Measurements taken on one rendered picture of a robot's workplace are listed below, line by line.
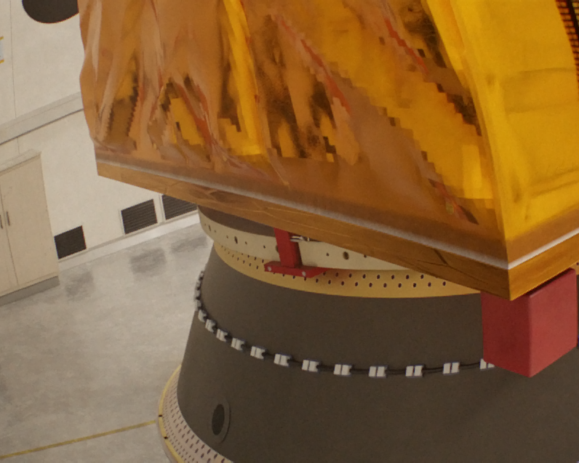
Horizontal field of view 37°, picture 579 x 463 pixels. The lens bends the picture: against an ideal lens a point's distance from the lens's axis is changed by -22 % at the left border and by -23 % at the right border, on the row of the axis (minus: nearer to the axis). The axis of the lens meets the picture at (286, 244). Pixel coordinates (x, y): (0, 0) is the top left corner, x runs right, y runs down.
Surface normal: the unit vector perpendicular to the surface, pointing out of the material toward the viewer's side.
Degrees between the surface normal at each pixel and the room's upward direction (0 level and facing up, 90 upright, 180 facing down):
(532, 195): 95
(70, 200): 90
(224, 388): 62
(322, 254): 90
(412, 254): 90
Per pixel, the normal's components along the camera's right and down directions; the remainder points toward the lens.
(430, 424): -0.50, -0.16
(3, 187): 0.47, 0.14
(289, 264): -0.74, 0.31
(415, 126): -0.85, 0.04
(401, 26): -0.89, 0.33
